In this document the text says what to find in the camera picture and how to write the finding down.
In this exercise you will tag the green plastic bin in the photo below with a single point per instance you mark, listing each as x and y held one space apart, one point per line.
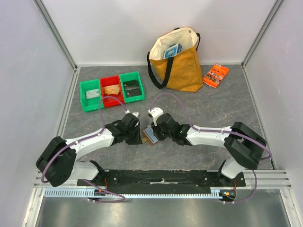
132 76
89 104

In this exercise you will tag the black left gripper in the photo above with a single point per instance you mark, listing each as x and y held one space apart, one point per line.
137 140

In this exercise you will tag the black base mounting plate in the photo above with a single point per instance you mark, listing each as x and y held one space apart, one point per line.
164 181

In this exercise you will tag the black card stack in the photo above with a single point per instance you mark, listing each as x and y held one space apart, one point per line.
132 88

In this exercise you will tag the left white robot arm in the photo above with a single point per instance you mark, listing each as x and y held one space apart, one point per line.
58 162

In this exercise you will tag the mustard tote bag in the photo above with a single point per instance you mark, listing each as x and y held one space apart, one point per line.
181 72

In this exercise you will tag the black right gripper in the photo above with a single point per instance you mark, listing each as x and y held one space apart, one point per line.
156 130

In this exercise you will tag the orange snack packet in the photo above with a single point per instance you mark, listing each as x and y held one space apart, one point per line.
215 75

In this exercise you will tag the blue box in bag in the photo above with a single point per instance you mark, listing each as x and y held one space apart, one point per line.
172 51

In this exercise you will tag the red plastic bin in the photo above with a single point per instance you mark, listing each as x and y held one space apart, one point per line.
107 81

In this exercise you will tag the right green plastic bin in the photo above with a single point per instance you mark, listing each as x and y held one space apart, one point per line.
132 76

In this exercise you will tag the grey slotted cable duct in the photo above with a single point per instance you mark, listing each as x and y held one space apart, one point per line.
94 193

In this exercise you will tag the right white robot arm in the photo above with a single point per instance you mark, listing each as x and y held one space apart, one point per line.
246 147

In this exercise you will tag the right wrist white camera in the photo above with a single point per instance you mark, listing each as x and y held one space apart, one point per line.
155 113

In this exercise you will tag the left aluminium frame post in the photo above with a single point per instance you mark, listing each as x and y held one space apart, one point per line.
55 32

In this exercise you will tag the brown leather card holder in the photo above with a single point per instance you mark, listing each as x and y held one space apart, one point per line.
150 136

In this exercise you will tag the left green plastic bin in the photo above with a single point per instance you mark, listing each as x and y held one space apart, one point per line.
89 104

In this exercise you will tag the front aluminium rail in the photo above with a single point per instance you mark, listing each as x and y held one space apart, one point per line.
266 179

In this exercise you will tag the aluminium frame post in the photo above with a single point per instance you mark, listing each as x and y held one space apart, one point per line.
55 32
261 33

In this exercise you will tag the right aluminium frame post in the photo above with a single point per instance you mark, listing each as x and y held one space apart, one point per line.
261 33

